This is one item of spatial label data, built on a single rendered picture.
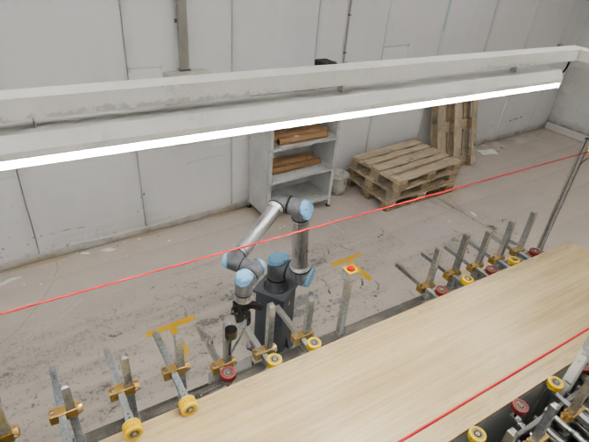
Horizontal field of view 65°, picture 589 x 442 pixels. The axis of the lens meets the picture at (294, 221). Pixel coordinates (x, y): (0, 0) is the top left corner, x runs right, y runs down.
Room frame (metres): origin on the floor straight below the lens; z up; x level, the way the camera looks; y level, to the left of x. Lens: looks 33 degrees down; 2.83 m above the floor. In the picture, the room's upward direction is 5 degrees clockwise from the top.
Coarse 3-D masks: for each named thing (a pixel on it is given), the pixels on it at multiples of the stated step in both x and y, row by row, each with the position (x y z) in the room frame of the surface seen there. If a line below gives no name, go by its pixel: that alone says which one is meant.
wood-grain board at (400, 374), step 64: (576, 256) 2.88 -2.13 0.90; (384, 320) 2.02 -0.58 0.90; (448, 320) 2.07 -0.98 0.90; (512, 320) 2.12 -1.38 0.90; (576, 320) 2.17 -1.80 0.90; (256, 384) 1.49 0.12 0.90; (320, 384) 1.52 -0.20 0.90; (384, 384) 1.56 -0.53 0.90; (448, 384) 1.59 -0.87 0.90; (512, 384) 1.63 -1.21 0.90
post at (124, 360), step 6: (120, 354) 1.38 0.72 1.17; (126, 354) 1.38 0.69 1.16; (120, 360) 1.35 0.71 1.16; (126, 360) 1.36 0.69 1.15; (120, 366) 1.37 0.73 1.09; (126, 366) 1.36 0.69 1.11; (126, 372) 1.36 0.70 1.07; (126, 378) 1.36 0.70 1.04; (126, 384) 1.35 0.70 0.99; (132, 384) 1.37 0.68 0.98; (126, 396) 1.36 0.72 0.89; (132, 396) 1.36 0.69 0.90; (132, 402) 1.36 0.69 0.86; (132, 408) 1.36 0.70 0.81
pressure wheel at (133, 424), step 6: (132, 420) 1.19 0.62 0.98; (138, 420) 1.20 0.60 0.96; (126, 426) 1.16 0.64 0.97; (132, 426) 1.16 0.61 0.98; (138, 426) 1.17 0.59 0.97; (126, 432) 1.14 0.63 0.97; (132, 432) 1.15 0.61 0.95; (138, 432) 1.16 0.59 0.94; (126, 438) 1.13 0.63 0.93; (132, 438) 1.14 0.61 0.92
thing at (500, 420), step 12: (564, 372) 1.88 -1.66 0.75; (588, 372) 2.18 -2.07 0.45; (576, 384) 2.15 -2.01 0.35; (528, 396) 1.69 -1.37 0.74; (540, 396) 1.79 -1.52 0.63; (504, 408) 1.56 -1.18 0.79; (540, 408) 1.95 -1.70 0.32; (492, 420) 1.52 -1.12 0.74; (504, 420) 1.61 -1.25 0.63; (528, 420) 1.80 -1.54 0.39; (492, 432) 1.57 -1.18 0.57; (504, 432) 1.74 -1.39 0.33
